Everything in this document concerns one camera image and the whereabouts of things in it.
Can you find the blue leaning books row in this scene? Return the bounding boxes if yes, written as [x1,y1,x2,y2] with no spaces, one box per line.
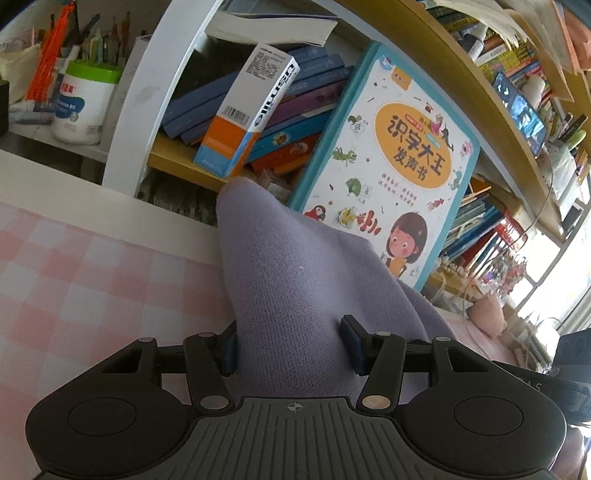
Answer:
[161,47,351,145]

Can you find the white orange usmile box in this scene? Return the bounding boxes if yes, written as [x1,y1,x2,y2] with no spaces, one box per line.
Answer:
[194,43,300,179]

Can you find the purple and pink sweater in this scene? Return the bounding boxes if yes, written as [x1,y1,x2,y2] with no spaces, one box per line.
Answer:
[215,177,591,480]

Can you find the pink checkered tablecloth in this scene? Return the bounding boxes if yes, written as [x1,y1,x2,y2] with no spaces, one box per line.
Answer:
[1,201,513,479]

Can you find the pink plush toy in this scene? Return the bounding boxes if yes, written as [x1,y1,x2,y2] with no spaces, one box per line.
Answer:
[467,295,507,338]

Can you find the white can with green lid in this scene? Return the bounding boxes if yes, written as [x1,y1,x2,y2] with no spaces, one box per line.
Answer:
[51,60,122,145]

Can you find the white charging cable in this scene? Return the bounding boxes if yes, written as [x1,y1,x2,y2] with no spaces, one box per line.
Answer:
[434,174,555,361]

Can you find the red thick books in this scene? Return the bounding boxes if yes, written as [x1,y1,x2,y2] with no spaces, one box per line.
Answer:
[493,216,528,254]

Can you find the colourful books stack right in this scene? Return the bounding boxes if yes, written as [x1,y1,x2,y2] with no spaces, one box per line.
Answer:
[440,177,504,260]

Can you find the red tassel ornament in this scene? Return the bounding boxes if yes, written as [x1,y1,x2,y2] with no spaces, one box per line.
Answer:
[25,1,76,102]

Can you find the white bookshelf frame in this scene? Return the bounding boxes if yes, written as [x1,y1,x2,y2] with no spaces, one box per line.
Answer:
[101,0,591,245]

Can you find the teal children's picture book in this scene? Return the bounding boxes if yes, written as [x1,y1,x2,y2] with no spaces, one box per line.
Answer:
[288,41,480,290]

